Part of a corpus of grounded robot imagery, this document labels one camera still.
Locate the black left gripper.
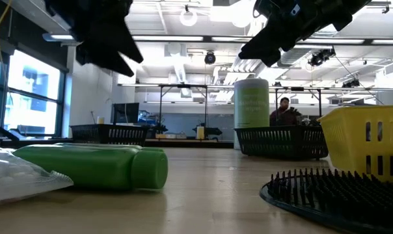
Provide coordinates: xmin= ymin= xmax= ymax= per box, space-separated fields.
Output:
xmin=45 ymin=0 xmax=144 ymax=78

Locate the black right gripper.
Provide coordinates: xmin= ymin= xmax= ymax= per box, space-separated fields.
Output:
xmin=237 ymin=0 xmax=373 ymax=68

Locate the yellow plastic basket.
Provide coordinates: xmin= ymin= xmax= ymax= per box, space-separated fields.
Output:
xmin=317 ymin=104 xmax=393 ymax=183

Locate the green travel bottle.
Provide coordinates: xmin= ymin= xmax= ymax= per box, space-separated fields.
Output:
xmin=13 ymin=144 xmax=169 ymax=192

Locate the long ceiling light bar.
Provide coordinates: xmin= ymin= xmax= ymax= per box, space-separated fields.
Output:
xmin=131 ymin=34 xmax=393 ymax=46

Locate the green white wipes canister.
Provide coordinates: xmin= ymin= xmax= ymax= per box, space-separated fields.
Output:
xmin=234 ymin=77 xmax=271 ymax=150

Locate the black computer monitor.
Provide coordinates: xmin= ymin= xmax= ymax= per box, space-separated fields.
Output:
xmin=113 ymin=102 xmax=141 ymax=125

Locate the black ceiling spotlight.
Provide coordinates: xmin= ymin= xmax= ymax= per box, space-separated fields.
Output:
xmin=204 ymin=51 xmax=217 ymax=66

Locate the person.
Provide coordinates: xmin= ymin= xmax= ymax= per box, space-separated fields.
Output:
xmin=269 ymin=96 xmax=301 ymax=127

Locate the black plastic basket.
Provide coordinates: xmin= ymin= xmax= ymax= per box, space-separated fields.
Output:
xmin=234 ymin=125 xmax=329 ymax=161
xmin=69 ymin=123 xmax=151 ymax=147

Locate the white round pendant lamp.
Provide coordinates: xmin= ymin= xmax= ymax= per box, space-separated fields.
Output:
xmin=179 ymin=5 xmax=198 ymax=27

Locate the bag of cotton balls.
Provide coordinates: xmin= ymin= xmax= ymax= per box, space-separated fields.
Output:
xmin=0 ymin=144 xmax=74 ymax=206

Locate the black metal gantry frame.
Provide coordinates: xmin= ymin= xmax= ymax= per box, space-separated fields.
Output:
xmin=274 ymin=86 xmax=323 ymax=113
xmin=157 ymin=83 xmax=209 ymax=131

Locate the window with dark frame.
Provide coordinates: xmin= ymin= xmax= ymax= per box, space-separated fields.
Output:
xmin=0 ymin=48 xmax=67 ymax=139

